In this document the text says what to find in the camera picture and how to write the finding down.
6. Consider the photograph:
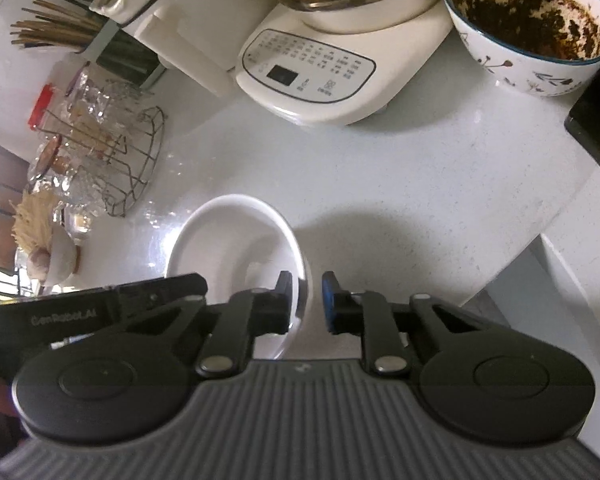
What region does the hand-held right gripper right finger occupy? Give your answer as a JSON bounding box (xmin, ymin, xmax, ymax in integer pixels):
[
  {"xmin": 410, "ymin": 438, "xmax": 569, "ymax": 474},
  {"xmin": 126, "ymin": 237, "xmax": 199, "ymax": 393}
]
[{"xmin": 321, "ymin": 271, "xmax": 476, "ymax": 377}]

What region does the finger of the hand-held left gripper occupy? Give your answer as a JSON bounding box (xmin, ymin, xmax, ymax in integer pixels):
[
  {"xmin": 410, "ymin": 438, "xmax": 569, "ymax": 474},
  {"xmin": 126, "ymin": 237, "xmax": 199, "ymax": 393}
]
[{"xmin": 114, "ymin": 272, "xmax": 209, "ymax": 312}]

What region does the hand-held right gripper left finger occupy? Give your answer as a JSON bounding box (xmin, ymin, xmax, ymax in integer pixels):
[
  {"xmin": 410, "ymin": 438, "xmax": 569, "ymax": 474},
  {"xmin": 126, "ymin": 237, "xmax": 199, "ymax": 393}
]
[{"xmin": 125, "ymin": 270, "xmax": 295, "ymax": 378}]

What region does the plain white bowl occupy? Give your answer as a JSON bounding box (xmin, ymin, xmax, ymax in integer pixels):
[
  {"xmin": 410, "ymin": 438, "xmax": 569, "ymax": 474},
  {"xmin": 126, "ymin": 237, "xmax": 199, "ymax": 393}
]
[{"xmin": 165, "ymin": 193, "xmax": 312, "ymax": 361}]

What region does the white bowl with mushrooms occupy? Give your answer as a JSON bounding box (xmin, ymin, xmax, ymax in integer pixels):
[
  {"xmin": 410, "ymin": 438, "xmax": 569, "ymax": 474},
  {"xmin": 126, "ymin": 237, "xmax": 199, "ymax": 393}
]
[{"xmin": 14, "ymin": 232, "xmax": 79, "ymax": 287}]

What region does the white electric cooker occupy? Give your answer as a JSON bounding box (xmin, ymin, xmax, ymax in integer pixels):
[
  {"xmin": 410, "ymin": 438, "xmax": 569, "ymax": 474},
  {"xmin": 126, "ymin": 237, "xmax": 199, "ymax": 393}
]
[{"xmin": 89, "ymin": 0, "xmax": 458, "ymax": 127}]

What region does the chopstick holder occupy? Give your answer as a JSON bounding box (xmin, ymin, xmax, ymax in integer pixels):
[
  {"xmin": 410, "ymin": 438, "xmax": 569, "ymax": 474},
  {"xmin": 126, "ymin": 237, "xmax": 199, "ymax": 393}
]
[{"xmin": 81, "ymin": 19, "xmax": 167, "ymax": 87}]

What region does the bundle of chopsticks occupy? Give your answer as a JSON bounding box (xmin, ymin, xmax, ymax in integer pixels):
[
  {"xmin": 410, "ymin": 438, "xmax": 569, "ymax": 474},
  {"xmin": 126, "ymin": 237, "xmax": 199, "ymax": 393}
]
[{"xmin": 9, "ymin": 0, "xmax": 112, "ymax": 54}]

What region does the dirty floral bowl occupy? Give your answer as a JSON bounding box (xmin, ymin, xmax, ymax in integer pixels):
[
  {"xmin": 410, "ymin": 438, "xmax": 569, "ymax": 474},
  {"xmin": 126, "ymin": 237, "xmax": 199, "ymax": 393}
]
[{"xmin": 441, "ymin": 0, "xmax": 600, "ymax": 97}]

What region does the black stove top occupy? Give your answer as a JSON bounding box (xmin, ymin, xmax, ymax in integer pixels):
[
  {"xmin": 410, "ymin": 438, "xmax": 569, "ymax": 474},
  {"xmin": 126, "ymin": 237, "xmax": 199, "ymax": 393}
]
[{"xmin": 564, "ymin": 52, "xmax": 600, "ymax": 187}]

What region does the wire glass rack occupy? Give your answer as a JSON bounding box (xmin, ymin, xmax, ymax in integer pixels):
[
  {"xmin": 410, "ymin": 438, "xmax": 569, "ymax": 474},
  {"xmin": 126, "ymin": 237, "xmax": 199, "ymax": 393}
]
[{"xmin": 40, "ymin": 104, "xmax": 167, "ymax": 219}]

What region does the wire rack with glasses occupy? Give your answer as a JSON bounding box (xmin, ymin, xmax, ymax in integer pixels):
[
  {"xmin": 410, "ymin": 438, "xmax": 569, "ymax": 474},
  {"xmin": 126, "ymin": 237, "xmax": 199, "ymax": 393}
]
[{"xmin": 26, "ymin": 66, "xmax": 153, "ymax": 221}]

